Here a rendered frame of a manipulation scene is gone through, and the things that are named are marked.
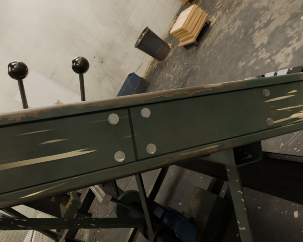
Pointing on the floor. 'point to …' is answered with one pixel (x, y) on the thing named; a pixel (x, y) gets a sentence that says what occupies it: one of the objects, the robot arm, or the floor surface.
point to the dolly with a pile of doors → (189, 25)
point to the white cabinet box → (45, 92)
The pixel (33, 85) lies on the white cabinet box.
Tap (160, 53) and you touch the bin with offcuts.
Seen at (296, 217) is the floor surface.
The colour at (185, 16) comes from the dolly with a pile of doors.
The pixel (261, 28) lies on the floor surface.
